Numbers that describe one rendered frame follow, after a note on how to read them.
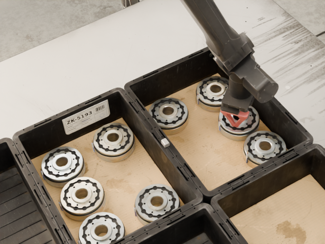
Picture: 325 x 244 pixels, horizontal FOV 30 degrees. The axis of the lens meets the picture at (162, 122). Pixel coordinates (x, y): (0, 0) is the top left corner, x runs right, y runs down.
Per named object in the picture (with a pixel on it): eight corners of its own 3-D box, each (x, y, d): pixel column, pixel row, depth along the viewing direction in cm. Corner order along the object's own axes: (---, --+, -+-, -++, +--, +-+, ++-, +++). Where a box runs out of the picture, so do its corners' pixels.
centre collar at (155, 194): (143, 197, 140) (142, 196, 139) (163, 190, 141) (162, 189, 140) (151, 214, 137) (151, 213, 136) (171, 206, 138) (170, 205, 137)
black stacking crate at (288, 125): (126, 115, 162) (122, 86, 154) (219, 72, 171) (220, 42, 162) (206, 226, 140) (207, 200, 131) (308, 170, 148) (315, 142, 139)
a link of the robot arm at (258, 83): (240, 28, 132) (210, 55, 133) (273, 59, 126) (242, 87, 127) (256, 54, 142) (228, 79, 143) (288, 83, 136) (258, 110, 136)
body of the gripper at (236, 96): (259, 84, 149) (261, 63, 143) (246, 114, 143) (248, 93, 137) (234, 78, 151) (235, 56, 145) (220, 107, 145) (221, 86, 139)
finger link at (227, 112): (254, 115, 153) (256, 90, 146) (245, 136, 149) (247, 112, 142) (228, 108, 155) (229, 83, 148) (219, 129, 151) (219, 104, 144)
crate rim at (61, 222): (12, 140, 146) (9, 134, 144) (121, 91, 155) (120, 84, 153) (82, 271, 123) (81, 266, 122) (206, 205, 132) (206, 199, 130)
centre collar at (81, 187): (67, 191, 142) (67, 190, 141) (87, 182, 143) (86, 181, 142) (76, 207, 139) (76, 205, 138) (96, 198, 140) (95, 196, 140)
